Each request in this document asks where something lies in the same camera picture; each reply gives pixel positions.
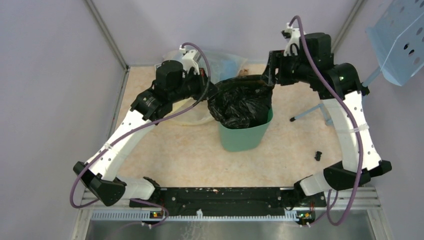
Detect light blue tripod stand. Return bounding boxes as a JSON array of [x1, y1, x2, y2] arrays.
[[289, 67, 382, 127]]

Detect black trash bag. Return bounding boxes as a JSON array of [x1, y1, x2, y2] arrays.
[[207, 74, 275, 129]]

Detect light blue perforated stand tray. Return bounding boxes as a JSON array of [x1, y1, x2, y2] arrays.
[[366, 0, 424, 86]]

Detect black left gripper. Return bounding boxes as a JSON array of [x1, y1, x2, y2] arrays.
[[169, 67, 221, 103]]

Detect green plastic trash bin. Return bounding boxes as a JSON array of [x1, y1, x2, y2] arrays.
[[218, 108, 274, 152]]

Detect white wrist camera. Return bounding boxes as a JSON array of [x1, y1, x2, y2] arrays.
[[179, 46, 201, 75], [281, 25, 302, 57]]

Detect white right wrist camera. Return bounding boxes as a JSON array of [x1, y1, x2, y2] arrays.
[[281, 25, 302, 57]]

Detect white cable duct strip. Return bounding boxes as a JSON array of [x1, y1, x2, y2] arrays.
[[90, 209, 312, 223]]

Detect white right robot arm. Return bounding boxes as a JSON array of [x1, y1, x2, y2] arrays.
[[263, 30, 392, 206]]

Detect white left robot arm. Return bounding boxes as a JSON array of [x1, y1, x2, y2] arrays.
[[69, 60, 216, 209]]

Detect small black clip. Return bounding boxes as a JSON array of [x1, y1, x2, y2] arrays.
[[314, 151, 323, 162]]

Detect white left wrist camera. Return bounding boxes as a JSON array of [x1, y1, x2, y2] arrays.
[[179, 46, 201, 75]]

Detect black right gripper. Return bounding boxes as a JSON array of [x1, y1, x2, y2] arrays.
[[259, 49, 313, 87]]

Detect translucent yellow-trimmed plastic bag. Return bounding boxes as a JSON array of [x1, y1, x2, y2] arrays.
[[161, 48, 249, 127]]

